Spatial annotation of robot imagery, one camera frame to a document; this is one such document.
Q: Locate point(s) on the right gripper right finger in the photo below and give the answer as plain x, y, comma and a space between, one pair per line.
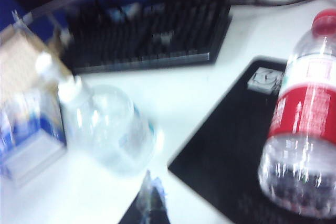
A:
158, 208

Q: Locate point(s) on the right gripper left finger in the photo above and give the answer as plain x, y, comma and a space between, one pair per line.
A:
139, 211

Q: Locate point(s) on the clear alcohol pump bottle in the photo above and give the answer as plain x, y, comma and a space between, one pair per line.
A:
113, 129

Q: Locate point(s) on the blue white tissue pack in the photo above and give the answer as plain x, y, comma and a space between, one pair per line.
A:
26, 142

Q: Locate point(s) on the red label water bottle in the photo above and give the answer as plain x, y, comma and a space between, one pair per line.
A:
302, 108

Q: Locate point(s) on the black mouse pad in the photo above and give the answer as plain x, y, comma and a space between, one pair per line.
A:
223, 142

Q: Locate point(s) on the black keyboard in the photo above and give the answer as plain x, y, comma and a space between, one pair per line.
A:
157, 37

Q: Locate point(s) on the blue office partition panel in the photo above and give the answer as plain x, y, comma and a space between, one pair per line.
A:
8, 3

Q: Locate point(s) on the grey metal cross bracket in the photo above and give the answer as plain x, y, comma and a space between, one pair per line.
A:
22, 19

